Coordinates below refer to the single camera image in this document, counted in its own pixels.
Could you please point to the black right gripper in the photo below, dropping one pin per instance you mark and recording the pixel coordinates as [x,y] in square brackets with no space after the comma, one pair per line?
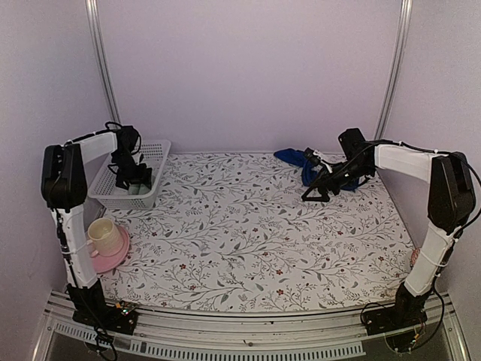
[321,184]

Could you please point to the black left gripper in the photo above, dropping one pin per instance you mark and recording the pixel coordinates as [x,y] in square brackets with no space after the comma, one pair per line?
[143,176]

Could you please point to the light green towel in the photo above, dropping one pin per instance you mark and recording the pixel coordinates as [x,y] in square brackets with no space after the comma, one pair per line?
[138,190]

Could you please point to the white plastic basket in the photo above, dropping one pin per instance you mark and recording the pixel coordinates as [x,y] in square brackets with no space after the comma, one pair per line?
[104,190]

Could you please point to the blue towel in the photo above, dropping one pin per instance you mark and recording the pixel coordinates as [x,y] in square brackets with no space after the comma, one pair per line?
[297,158]

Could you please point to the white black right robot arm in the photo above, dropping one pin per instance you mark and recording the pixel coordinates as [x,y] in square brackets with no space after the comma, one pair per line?
[449,205]

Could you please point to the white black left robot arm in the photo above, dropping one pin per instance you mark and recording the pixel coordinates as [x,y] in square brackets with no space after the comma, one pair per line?
[64,189]

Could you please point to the pink cup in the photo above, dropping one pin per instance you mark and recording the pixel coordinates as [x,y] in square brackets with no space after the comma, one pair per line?
[101,235]

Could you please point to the pink plate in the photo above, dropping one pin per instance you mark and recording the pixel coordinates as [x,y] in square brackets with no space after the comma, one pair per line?
[106,262]

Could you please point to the orange patterned round object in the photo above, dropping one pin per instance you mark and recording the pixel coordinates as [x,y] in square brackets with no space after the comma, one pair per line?
[414,256]

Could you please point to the left aluminium frame post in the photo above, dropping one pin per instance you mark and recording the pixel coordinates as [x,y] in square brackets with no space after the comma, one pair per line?
[94,22]

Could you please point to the aluminium frame post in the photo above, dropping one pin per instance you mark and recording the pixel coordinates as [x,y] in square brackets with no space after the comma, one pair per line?
[395,70]
[94,22]

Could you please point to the aluminium front rail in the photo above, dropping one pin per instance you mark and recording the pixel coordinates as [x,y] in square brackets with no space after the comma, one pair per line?
[168,334]

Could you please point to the right aluminium frame post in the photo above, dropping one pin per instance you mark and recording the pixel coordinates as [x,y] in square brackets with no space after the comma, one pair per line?
[395,70]

